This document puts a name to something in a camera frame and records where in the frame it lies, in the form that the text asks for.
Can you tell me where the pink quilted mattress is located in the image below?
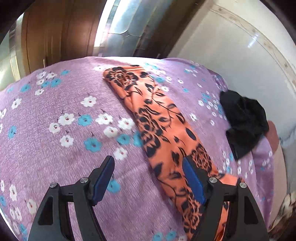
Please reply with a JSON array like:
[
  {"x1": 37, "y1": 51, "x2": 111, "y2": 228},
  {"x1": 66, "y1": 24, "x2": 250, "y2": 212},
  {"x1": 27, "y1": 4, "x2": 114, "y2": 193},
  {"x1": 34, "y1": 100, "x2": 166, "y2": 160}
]
[{"x1": 265, "y1": 120, "x2": 287, "y2": 226}]

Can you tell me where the orange black floral blouse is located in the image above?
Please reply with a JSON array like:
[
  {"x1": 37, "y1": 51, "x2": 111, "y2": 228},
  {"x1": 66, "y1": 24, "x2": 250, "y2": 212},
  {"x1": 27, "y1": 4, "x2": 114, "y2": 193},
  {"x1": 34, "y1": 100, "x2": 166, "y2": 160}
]
[{"x1": 103, "y1": 65, "x2": 238, "y2": 239}]

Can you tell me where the purple floral bed sheet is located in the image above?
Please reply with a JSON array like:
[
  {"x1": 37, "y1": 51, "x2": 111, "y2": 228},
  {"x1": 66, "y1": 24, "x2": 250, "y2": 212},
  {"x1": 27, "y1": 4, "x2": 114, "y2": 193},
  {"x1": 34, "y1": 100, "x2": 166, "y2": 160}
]
[{"x1": 1, "y1": 57, "x2": 274, "y2": 240}]

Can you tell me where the beige brown floral blanket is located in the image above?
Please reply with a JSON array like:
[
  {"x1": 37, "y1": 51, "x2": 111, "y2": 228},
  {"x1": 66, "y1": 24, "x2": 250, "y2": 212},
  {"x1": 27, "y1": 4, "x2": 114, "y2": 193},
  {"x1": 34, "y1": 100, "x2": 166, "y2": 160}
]
[{"x1": 268, "y1": 191, "x2": 295, "y2": 240}]

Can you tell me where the wooden door with stained glass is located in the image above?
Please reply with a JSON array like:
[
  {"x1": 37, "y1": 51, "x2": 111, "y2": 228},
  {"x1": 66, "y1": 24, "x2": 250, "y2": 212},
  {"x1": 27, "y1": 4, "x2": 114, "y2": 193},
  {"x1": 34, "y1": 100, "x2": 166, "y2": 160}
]
[{"x1": 1, "y1": 1, "x2": 204, "y2": 88}]

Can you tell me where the black crumpled garment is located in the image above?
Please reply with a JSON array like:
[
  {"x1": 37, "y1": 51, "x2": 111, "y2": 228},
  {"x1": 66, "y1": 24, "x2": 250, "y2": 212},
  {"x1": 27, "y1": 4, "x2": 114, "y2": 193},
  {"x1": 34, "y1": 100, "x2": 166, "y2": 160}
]
[{"x1": 220, "y1": 90, "x2": 269, "y2": 161}]

